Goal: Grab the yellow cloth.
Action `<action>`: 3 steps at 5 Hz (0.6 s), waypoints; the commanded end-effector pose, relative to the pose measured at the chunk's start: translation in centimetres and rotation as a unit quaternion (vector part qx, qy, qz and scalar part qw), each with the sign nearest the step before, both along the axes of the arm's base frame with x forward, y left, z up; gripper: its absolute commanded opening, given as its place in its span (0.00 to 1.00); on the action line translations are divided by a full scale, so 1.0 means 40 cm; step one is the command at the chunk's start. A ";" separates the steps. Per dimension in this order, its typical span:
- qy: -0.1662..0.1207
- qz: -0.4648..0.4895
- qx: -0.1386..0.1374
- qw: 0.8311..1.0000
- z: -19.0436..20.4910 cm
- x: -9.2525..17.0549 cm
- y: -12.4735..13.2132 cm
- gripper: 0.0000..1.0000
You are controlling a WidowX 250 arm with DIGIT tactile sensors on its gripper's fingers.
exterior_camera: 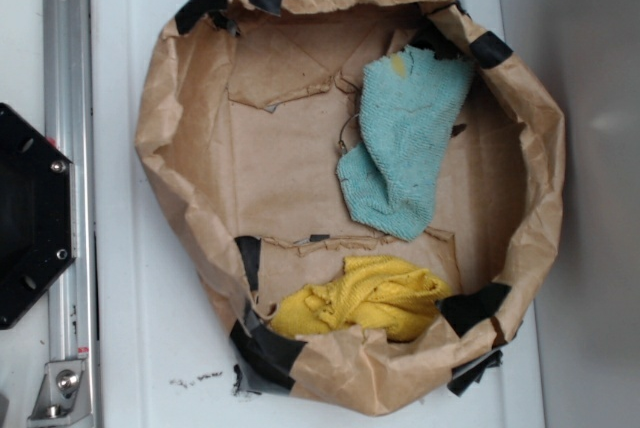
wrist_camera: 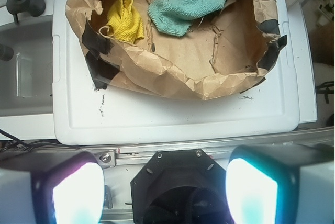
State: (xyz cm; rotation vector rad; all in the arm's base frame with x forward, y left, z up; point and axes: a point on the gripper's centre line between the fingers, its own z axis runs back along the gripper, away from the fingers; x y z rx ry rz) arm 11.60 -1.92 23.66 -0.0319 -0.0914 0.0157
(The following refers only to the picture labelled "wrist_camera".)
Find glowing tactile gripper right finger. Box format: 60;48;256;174
225;144;334;223

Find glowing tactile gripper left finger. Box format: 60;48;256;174
1;151;105;223

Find yellow knitted cloth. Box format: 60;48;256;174
105;0;144;43

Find teal knitted cloth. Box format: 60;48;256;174
147;0;226;37

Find white plastic bin lid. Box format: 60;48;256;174
52;0;300;145

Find white sink basin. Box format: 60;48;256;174
0;0;57;117

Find crumpled brown paper bag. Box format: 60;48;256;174
65;0;287;100

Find grey faucet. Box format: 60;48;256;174
6;0;46;25

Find black cables left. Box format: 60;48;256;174
0;129;61;154

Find aluminium extrusion rail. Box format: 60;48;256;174
0;127;335;169

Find black octagonal mount base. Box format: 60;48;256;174
130;153;234;223

